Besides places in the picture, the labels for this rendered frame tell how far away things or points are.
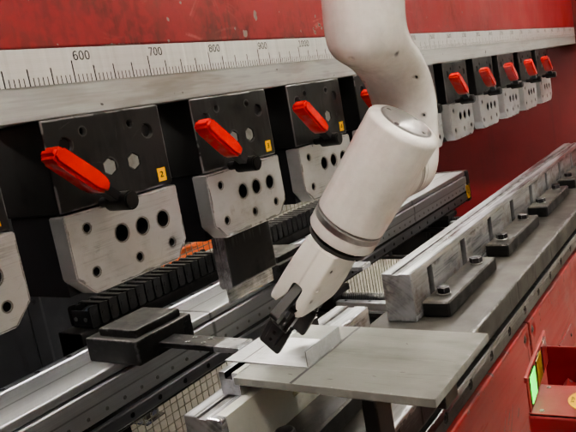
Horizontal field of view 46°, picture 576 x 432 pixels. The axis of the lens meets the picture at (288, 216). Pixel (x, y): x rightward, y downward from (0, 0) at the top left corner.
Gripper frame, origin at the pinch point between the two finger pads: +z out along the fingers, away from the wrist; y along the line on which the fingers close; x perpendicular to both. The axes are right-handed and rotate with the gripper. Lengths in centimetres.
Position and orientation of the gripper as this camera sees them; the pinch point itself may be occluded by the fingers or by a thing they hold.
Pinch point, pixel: (287, 327)
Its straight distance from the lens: 88.6
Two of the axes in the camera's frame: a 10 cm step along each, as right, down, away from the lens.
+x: 7.4, 5.9, -3.2
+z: -4.0, 7.8, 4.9
